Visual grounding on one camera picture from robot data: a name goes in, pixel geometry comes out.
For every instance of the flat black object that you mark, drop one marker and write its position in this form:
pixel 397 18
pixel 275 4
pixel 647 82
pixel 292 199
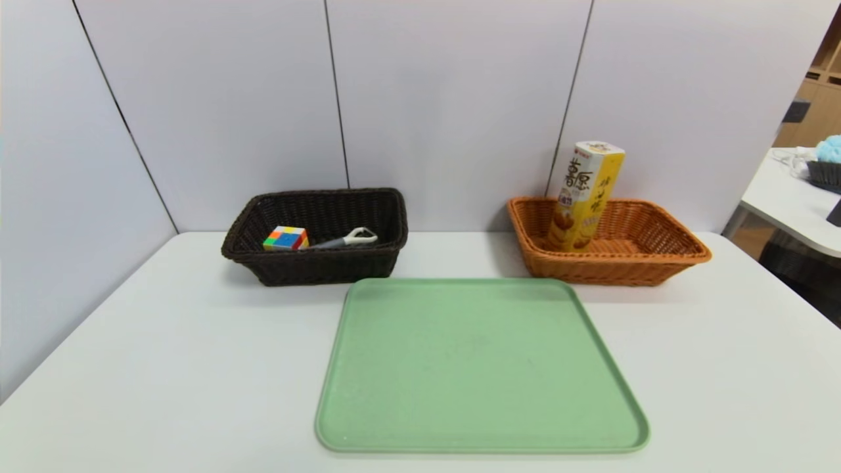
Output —
pixel 836 214

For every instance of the small dark background basket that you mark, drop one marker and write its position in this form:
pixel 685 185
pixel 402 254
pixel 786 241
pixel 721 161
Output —
pixel 826 176

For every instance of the yellow potato chip box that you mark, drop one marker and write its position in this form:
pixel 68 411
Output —
pixel 585 190

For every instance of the dark brown wicker basket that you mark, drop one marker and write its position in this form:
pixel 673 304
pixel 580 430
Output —
pixel 315 266

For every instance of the orange wicker basket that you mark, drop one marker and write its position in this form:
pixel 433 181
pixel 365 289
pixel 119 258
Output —
pixel 624 266

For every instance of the white background table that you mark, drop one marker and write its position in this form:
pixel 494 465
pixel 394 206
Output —
pixel 788 203

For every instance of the multicoloured puzzle cube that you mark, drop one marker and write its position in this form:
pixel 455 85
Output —
pixel 285 238

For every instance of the wooden shelf unit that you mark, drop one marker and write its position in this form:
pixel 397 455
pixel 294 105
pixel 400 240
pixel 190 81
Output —
pixel 821 112

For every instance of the light blue fluffy object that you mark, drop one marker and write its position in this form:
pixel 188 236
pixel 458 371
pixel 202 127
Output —
pixel 831 150

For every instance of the dark grey wall box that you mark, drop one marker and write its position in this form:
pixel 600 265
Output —
pixel 796 110

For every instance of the light green plastic tray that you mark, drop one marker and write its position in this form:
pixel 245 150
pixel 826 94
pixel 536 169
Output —
pixel 473 368

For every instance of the white crumpled cloth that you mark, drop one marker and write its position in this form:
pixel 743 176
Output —
pixel 796 161

